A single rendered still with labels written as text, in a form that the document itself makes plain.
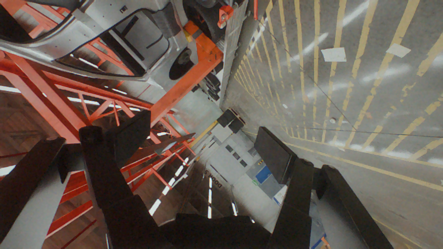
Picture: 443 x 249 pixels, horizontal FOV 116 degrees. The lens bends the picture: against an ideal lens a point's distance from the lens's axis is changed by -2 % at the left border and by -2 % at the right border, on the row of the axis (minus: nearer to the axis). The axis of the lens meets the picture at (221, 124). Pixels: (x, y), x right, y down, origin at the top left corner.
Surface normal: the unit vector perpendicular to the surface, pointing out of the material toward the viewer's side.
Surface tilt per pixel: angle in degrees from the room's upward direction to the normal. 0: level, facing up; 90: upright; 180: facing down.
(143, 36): 87
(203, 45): 90
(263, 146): 52
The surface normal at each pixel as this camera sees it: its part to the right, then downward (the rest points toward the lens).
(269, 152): -0.98, -0.14
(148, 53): 0.00, 0.03
